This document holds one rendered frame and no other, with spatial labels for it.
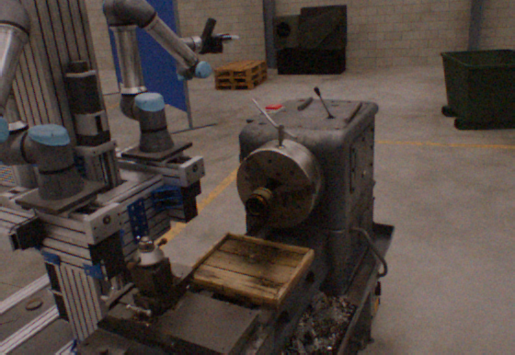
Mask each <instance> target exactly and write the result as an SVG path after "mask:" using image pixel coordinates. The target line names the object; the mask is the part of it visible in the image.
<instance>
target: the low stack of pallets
mask: <svg viewBox="0 0 515 355"><path fill-rule="evenodd" d="M259 64H261V67H259V66H258V65H259ZM221 71H223V72H221ZM260 71H262V72H261V73H260ZM214 72H215V76H214V78H215V84H216V86H215V89H216V90H221V89H223V88H225V87H227V86H231V90H235V89H237V88H238V87H241V86H248V89H254V88H255V87H258V86H259V85H260V84H262V83H263V82H265V81H266V80H267V79H268V78H267V61H258V62H256V61H248V62H230V63H227V64H225V65H223V66H221V67H219V68H216V69H215V70H214ZM261 77H262V79H261V80H259V79H260V78H261ZM253 82H254V83H255V84H254V85H253Z"/></svg>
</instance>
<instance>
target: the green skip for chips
mask: <svg viewBox="0 0 515 355"><path fill-rule="evenodd" d="M441 57H442V64H443V72H444V80H445V87H446V95H447V102H448V105H443V106H442V107H441V113H442V114H443V115H444V116H445V117H453V116H461V118H456V120H454V126H455V127H456V128H457V130H515V50H512V49H495V50H479V51H463V52H441Z"/></svg>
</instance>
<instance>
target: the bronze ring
mask: <svg viewBox="0 0 515 355"><path fill-rule="evenodd" d="M245 206H246V210H247V212H248V213H249V214H250V215H252V216H255V217H259V216H261V215H264V214H266V213H267V212H268V211H270V210H271V209H272V208H273V207H274V206H275V199H274V197H273V195H272V194H271V191H270V190H268V189H263V188H257V189H254V190H252V191H251V194H250V196H249V198H248V199H247V200H246V205H245Z"/></svg>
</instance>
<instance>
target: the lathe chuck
mask: <svg viewBox="0 0 515 355"><path fill-rule="evenodd" d="M277 145H279V142H273V143H267V144H264V145H262V146H261V147H259V148H258V149H257V150H255V151H254V152H252V153H251V154H250V155H252V156H254V158H255V159H256V160H257V162H258V164H259V165H260V166H261V168H262V169H263V170H264V172H265V173H267V175H268V177H269V178H274V179H276V180H278V181H279V182H280V183H281V184H282V185H312V184H314V189H315V194H312V195H308V196H307V197H306V198H305V199H303V200H291V201H282V202H281V204H275V206H274V207H273V208H272V209H271V211H270V214H269V217H268V219H267V225H269V226H272V227H276V228H289V227H293V226H295V225H297V224H299V223H301V222H302V221H303V220H304V219H305V218H306V217H307V216H308V215H309V213H310V212H311V211H312V210H313V209H314V207H316V206H317V204H318V201H319V199H320V197H321V192H322V181H321V178H320V175H319V173H318V168H317V166H316V165H315V163H314V162H313V160H312V159H311V158H310V156H308V155H307V154H306V153H305V152H304V151H302V149H300V148H297V147H295V146H293V145H292V144H289V143H283V144H282V146H284V148H276V146H277ZM248 157H249V156H247V157H245V158H244V159H243V161H242V163H241V165H240V166H239V167H238V170H237V173H236V188H237V191H238V194H239V197H240V199H241V201H242V203H243V205H244V206H245V205H246V200H247V199H248V198H249V196H250V194H251V191H252V190H250V186H251V184H250V182H249V181H248V180H247V178H249V175H248V174H247V173H246V171H245V170H244V169H243V168H242V166H243V165H245V164H247V161H246V159H247V158H248ZM312 182H313V183H312ZM263 189H268V190H270V191H271V192H272V191H273V190H275V189H276V187H275V185H274V183H273V181H272V180H271V181H270V182H269V183H268V185H266V186H265V187H264V188H263ZM245 207H246V206H245Z"/></svg>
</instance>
